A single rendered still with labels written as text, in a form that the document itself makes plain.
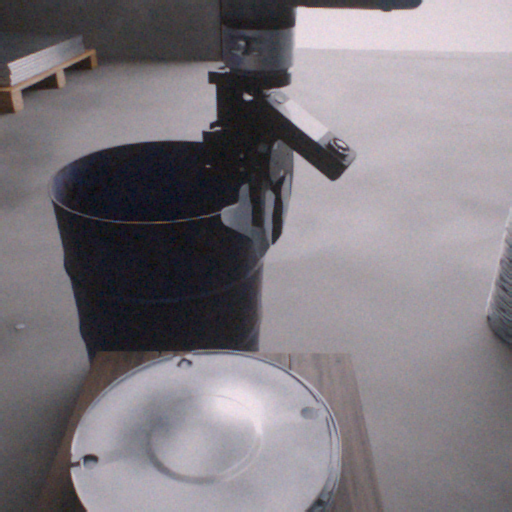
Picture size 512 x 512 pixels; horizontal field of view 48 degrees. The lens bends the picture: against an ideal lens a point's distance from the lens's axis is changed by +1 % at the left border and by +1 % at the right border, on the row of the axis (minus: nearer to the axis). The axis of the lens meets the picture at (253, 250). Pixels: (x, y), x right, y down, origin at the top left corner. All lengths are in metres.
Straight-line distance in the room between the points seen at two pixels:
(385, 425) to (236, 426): 0.63
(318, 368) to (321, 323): 0.68
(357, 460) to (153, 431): 0.24
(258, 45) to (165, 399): 0.42
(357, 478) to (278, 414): 0.11
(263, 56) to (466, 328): 1.13
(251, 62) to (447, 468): 0.88
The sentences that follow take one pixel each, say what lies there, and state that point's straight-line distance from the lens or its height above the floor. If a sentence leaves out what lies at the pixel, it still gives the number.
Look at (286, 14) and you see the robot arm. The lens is 0.59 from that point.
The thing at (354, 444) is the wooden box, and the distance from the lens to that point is 0.75.
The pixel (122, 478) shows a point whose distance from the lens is 0.67.
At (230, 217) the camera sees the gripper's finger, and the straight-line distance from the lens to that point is 0.67.
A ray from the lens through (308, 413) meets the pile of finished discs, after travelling 0.73.
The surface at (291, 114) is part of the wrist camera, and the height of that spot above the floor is 0.73.
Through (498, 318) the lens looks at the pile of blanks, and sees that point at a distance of 1.58.
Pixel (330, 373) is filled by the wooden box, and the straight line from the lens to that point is 0.84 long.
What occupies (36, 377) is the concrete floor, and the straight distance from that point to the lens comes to 1.44.
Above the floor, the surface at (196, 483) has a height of 0.40.
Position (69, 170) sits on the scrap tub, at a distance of 1.24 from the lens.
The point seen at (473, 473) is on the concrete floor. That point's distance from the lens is 1.24.
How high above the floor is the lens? 0.90
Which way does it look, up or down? 29 degrees down
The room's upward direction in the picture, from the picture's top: straight up
